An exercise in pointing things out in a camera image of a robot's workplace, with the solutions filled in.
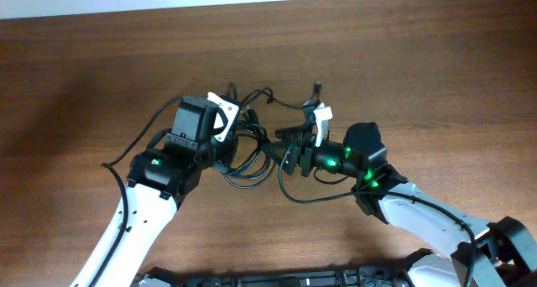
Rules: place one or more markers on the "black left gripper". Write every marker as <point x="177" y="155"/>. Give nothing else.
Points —
<point x="224" y="159"/>

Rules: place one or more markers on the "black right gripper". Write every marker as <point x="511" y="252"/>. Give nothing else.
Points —
<point x="299" y="148"/>

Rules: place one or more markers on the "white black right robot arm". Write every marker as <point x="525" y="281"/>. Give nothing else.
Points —
<point x="464" y="250"/>

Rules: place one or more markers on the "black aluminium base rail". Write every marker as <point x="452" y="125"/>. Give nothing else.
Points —
<point x="369" y="275"/>

